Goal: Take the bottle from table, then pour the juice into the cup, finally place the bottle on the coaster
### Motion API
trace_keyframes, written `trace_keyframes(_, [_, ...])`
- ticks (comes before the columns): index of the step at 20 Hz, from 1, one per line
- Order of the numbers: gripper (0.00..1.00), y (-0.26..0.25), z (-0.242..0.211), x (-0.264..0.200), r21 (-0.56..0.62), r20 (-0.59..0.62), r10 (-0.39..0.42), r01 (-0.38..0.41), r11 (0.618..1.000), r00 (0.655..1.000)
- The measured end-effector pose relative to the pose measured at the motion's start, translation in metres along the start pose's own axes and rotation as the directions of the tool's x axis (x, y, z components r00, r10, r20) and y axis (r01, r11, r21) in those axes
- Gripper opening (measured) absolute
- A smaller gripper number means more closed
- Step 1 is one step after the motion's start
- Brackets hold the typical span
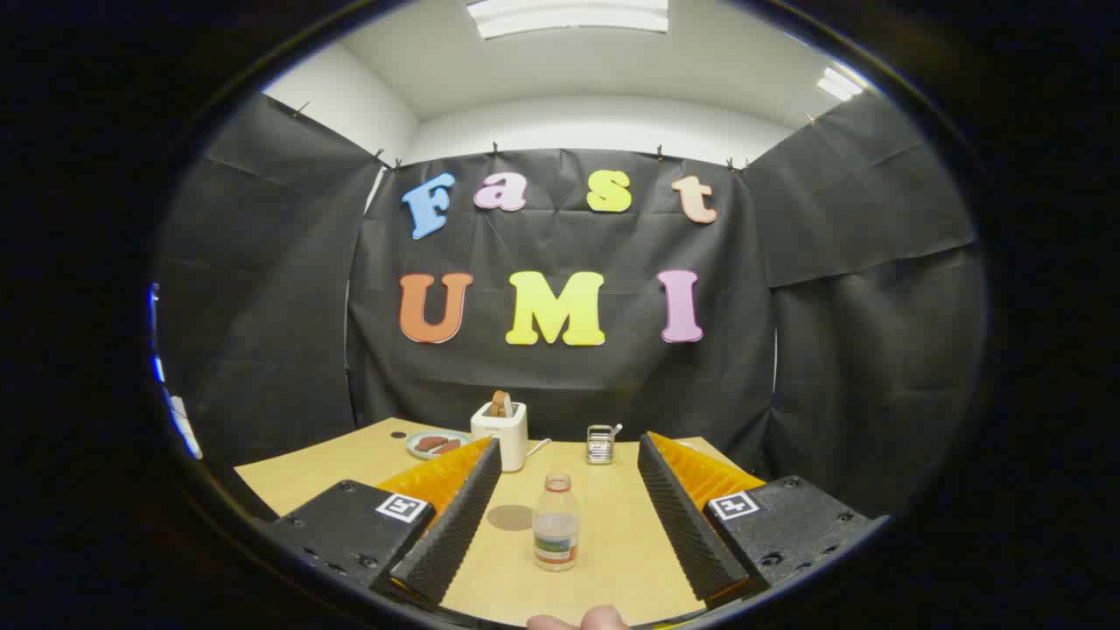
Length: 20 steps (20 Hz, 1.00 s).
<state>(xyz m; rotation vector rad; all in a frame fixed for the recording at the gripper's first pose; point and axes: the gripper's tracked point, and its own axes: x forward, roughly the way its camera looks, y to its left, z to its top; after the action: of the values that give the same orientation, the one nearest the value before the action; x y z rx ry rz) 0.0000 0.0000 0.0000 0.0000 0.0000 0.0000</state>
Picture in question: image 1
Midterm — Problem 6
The pale green plate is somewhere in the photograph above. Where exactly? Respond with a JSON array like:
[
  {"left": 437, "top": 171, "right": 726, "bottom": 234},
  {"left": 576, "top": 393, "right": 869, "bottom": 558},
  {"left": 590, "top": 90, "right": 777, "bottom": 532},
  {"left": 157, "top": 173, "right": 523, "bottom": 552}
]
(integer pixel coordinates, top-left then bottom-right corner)
[{"left": 406, "top": 430, "right": 473, "bottom": 461}]

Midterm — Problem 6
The wooden table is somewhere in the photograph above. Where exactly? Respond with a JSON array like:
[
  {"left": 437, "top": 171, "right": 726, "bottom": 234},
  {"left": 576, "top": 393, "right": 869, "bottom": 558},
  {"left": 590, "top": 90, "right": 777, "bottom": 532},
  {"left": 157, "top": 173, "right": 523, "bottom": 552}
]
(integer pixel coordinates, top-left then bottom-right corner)
[{"left": 234, "top": 417, "right": 769, "bottom": 628}]

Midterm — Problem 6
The clear plastic juice bottle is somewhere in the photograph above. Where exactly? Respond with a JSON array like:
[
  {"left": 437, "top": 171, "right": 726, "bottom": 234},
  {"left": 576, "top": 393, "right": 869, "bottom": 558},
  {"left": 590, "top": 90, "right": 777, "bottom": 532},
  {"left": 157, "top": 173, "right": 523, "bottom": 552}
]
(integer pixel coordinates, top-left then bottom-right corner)
[{"left": 533, "top": 473, "right": 582, "bottom": 572}]

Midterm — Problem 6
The white toaster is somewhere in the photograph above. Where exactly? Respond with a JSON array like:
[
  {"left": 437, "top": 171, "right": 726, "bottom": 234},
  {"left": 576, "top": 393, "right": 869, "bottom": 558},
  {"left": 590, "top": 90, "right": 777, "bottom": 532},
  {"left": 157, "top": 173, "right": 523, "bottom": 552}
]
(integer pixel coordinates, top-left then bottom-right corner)
[{"left": 470, "top": 401, "right": 552, "bottom": 473}]

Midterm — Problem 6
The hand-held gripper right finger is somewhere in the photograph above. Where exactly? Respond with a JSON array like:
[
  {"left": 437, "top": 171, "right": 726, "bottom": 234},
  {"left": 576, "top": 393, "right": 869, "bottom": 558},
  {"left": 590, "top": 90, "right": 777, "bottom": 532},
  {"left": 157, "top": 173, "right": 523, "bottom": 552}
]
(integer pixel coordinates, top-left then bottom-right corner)
[{"left": 637, "top": 431, "right": 892, "bottom": 611}]

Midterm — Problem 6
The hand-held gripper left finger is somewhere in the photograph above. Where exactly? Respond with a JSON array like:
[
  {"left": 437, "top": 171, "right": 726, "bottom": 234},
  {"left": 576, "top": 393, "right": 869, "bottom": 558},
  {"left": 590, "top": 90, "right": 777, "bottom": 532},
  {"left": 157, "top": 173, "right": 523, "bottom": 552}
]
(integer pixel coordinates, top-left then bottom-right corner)
[{"left": 262, "top": 436, "right": 504, "bottom": 609}]

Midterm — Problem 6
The ceiling light panel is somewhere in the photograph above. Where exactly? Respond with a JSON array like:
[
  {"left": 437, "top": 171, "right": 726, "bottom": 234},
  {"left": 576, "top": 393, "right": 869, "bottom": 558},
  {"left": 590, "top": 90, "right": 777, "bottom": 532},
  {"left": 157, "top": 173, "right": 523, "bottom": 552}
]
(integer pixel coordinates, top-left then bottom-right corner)
[
  {"left": 816, "top": 66, "right": 867, "bottom": 102},
  {"left": 466, "top": 0, "right": 670, "bottom": 40}
]

